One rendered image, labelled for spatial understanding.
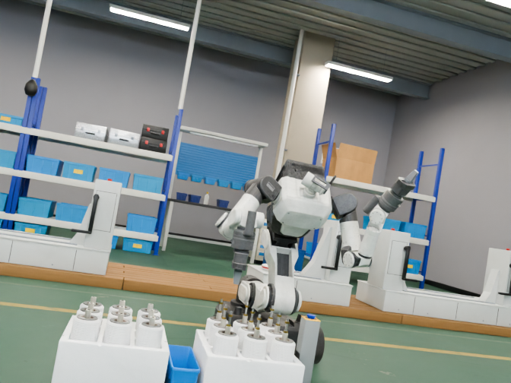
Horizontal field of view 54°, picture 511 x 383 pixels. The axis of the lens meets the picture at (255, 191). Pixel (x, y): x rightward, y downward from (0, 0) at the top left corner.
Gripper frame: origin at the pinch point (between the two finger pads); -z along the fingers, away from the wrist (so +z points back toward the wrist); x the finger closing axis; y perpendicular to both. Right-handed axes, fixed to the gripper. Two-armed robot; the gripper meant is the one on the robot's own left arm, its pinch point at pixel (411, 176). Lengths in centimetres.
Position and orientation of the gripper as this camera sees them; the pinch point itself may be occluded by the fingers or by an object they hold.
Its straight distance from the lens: 230.9
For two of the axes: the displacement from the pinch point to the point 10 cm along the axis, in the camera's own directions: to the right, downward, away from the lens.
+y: -5.3, -6.8, 5.1
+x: -6.6, -0.5, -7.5
